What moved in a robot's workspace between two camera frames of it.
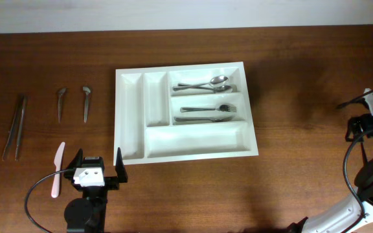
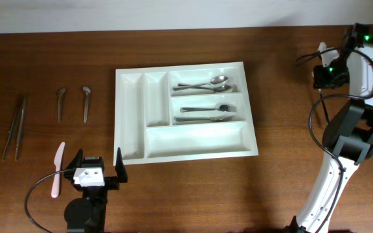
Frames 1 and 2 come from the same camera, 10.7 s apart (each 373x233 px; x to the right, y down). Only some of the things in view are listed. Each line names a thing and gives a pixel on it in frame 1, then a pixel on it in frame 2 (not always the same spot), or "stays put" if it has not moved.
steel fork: [214, 120] stays put
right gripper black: [354, 123] to [320, 80]
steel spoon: [219, 88] stays put
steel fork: [228, 107] stays put
